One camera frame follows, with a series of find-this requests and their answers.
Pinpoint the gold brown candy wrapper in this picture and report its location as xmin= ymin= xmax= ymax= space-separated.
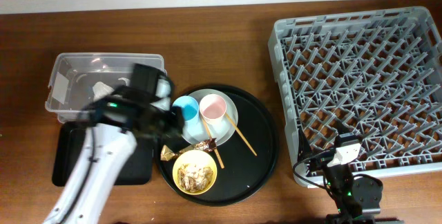
xmin=160 ymin=138 xmax=216 ymax=161

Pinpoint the blue plastic cup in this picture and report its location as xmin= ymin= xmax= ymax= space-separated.
xmin=172 ymin=95 xmax=199 ymax=127

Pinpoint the white napkin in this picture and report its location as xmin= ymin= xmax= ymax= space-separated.
xmin=93 ymin=82 xmax=114 ymax=101

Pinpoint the yellow bowl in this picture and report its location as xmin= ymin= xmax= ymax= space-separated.
xmin=172 ymin=150 xmax=218 ymax=195

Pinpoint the food scraps and rice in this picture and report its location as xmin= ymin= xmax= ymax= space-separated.
xmin=177 ymin=164 xmax=213 ymax=193

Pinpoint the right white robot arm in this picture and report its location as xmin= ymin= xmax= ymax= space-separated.
xmin=292 ymin=122 xmax=383 ymax=224

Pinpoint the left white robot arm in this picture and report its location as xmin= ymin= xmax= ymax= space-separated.
xmin=45 ymin=85 xmax=183 ymax=223

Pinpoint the clear plastic waste bin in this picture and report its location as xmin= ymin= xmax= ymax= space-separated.
xmin=45 ymin=53 xmax=166 ymax=123

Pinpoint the grey dishwasher rack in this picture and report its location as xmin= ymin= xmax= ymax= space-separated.
xmin=268 ymin=6 xmax=441 ymax=178

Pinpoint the pink plastic cup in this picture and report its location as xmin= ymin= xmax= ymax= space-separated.
xmin=199 ymin=94 xmax=227 ymax=124

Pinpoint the round black serving tray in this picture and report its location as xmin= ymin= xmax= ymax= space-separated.
xmin=154 ymin=84 xmax=279 ymax=207

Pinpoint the grey round plate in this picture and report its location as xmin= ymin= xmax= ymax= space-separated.
xmin=182 ymin=88 xmax=238 ymax=146

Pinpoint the black rectangular tray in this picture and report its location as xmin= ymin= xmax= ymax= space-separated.
xmin=52 ymin=122 xmax=153 ymax=187

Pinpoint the white label on bin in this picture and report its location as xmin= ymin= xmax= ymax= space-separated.
xmin=52 ymin=72 xmax=69 ymax=104

